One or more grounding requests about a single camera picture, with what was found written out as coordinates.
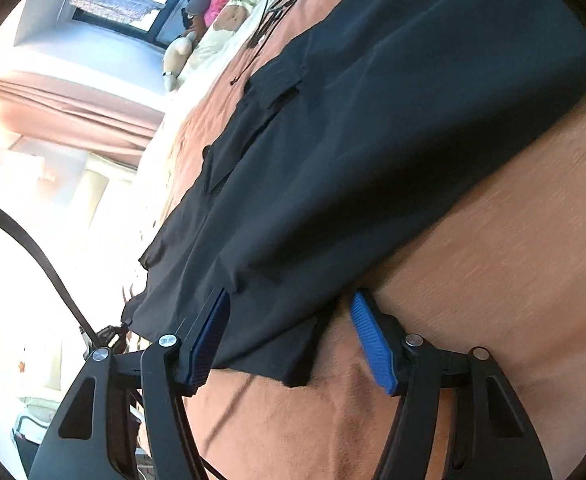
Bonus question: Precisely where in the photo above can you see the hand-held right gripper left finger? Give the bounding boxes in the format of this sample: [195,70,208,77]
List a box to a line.
[30,287,231,480]

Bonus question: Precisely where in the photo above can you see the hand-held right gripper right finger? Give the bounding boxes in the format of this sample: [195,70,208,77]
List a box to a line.
[350,289,554,480]

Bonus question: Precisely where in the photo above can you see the black pants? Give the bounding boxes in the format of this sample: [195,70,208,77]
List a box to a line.
[120,0,586,388]

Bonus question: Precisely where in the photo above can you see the orange blanket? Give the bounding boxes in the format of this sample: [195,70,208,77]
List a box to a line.
[158,0,586,480]

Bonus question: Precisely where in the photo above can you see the pink curtain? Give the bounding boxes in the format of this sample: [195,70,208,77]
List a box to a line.
[0,67,166,166]

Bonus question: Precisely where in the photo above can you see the beige plush toy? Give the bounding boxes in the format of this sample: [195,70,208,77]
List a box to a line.
[162,30,201,93]

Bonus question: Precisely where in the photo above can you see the patterned cloth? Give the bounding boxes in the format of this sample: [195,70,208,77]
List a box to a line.
[70,0,161,23]

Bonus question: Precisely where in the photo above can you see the thick black cable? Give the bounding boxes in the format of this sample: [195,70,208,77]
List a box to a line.
[0,195,101,351]

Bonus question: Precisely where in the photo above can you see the thin coiled black cable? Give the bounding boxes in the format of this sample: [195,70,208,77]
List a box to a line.
[228,0,336,86]

